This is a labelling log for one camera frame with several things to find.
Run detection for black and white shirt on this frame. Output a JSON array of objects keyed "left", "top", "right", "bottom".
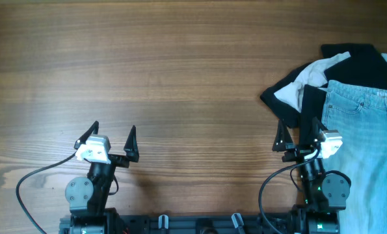
[{"left": 260, "top": 43, "right": 387, "bottom": 128}]

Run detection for right black cable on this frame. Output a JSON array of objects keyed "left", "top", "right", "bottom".
[{"left": 258, "top": 148, "right": 323, "bottom": 234}]

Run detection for left black cable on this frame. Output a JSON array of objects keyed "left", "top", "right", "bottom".
[{"left": 16, "top": 151, "right": 77, "bottom": 234}]

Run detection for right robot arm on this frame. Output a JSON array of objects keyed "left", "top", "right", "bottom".
[{"left": 273, "top": 118, "right": 351, "bottom": 233}]

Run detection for light blue denim jeans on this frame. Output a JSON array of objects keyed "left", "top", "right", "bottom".
[{"left": 321, "top": 79, "right": 387, "bottom": 234}]

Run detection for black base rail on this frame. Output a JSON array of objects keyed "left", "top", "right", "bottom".
[{"left": 59, "top": 213, "right": 275, "bottom": 234}]

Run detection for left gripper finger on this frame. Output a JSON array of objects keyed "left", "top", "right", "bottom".
[
  {"left": 124, "top": 125, "right": 139, "bottom": 163},
  {"left": 73, "top": 121, "right": 99, "bottom": 150}
]

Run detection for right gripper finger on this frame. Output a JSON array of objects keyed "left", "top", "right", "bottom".
[
  {"left": 272, "top": 119, "right": 294, "bottom": 152},
  {"left": 312, "top": 117, "right": 327, "bottom": 142}
]

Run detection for black cable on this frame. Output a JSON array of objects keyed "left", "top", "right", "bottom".
[
  {"left": 16, "top": 151, "right": 77, "bottom": 234},
  {"left": 258, "top": 148, "right": 323, "bottom": 234}
]

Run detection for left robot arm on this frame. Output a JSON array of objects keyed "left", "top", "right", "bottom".
[{"left": 59, "top": 121, "right": 139, "bottom": 234}]

